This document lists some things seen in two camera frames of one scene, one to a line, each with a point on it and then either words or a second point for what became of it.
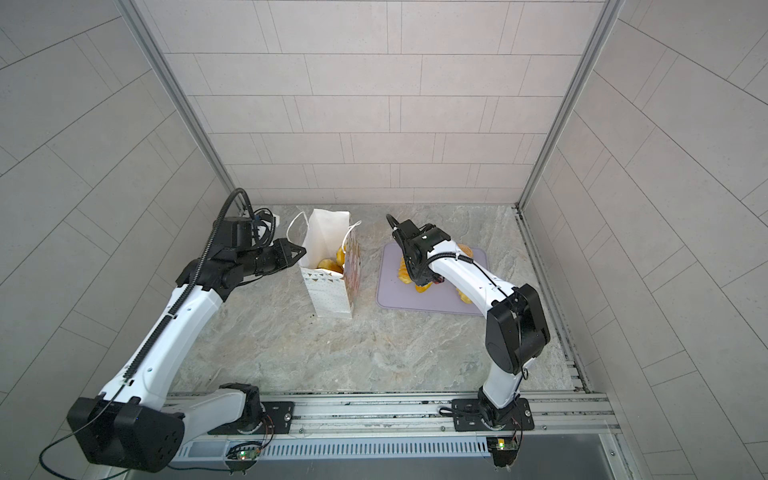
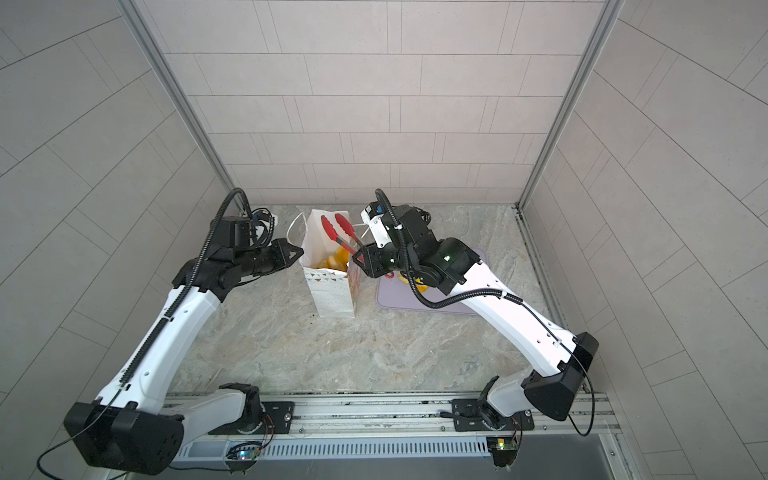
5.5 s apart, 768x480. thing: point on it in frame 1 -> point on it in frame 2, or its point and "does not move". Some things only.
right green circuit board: (504, 449) does not move
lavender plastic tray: (440, 297) does not move
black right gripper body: (422, 275) -> (383, 259)
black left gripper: (282, 248) does not move
